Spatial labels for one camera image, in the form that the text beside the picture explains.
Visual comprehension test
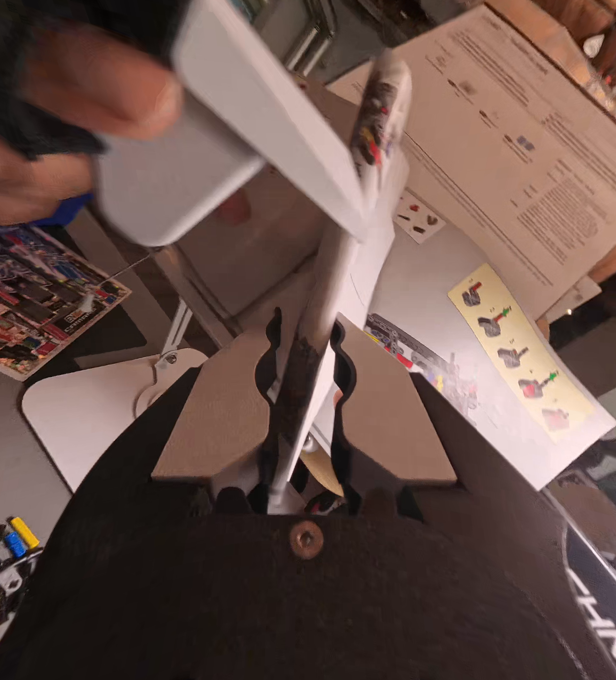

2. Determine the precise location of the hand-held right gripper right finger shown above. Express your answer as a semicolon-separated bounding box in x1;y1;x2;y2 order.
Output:
330;314;458;501

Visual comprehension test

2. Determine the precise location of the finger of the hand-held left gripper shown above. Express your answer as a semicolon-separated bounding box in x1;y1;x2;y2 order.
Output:
171;0;371;238

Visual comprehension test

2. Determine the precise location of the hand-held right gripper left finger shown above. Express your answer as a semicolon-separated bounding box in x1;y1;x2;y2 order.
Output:
151;307;283;497

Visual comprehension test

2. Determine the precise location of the lego instruction booklet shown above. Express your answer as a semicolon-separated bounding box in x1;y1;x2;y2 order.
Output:
265;47;616;515

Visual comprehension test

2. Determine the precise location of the pile of small lego pins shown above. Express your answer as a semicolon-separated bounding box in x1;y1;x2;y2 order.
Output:
0;515;41;641

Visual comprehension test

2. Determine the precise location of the lego race car box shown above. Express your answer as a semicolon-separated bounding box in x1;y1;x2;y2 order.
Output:
544;433;616;680

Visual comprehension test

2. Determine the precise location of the person's left hand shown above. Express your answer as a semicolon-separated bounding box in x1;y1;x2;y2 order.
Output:
0;29;183;224

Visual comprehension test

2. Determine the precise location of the white book stand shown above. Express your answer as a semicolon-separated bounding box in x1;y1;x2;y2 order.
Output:
21;80;372;492

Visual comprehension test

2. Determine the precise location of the colourful sticker sheet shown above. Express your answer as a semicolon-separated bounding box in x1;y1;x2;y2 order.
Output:
0;223;132;382

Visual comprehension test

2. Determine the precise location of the white printed instruction sign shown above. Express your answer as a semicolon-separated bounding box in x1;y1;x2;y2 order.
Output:
329;2;616;319

